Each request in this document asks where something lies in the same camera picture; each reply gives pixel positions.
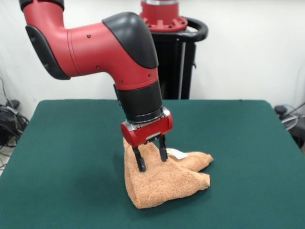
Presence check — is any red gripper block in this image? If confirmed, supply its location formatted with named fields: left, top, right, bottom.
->
left=121, top=112, right=174, bottom=172

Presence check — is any orange-brown terry towel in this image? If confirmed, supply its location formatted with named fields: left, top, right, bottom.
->
left=122, top=138, right=214, bottom=210

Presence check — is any dark green table cloth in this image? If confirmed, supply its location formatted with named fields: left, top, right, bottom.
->
left=0, top=99, right=305, bottom=229

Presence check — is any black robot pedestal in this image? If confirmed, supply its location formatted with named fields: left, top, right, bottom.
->
left=147, top=16, right=208, bottom=100

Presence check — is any black cable bundle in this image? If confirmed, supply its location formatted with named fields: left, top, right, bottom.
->
left=0, top=76, right=30, bottom=170

